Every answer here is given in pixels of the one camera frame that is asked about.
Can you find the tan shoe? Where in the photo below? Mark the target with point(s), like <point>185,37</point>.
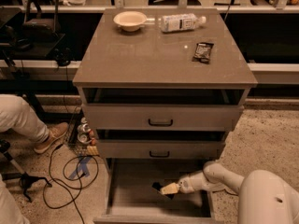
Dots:
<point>55,133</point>

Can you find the middle drawer with handle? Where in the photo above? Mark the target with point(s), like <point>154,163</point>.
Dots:
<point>160,150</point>

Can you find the black bag on table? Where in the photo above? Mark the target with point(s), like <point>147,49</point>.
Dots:
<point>38,28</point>

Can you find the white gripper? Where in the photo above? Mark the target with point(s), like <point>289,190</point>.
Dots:
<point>186,187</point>

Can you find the open bottom drawer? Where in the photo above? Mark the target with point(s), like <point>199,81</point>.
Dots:
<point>131,199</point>

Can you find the blue tape mark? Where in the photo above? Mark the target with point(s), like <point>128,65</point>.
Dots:
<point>82,168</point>

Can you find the blue rxbar blueberry wrapper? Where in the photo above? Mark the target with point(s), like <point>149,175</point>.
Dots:
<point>158,187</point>

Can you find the wire basket with cans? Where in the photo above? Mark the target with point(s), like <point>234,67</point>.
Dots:
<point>80,137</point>

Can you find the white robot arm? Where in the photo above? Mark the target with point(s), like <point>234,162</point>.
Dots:
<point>264,198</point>

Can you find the grey drawer cabinet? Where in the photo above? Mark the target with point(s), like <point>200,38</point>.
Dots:
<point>149,67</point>

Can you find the black snack packet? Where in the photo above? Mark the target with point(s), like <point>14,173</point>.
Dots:
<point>203,52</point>

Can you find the top drawer with handle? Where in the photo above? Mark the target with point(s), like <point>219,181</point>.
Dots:
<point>209,118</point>

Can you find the white ceramic bowl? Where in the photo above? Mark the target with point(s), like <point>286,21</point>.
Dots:
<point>130,21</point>

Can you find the black headphones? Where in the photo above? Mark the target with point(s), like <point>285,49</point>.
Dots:
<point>62,57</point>

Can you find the person leg white trousers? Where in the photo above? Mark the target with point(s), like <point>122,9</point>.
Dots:
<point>16,114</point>

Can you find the black tripod stand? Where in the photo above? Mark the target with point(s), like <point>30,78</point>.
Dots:
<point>25,181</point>

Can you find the clear plastic water bottle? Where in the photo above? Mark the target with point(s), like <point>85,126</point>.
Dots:
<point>181,22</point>

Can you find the drawer with handle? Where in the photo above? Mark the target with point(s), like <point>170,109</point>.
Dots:
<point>209,118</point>
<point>160,150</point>

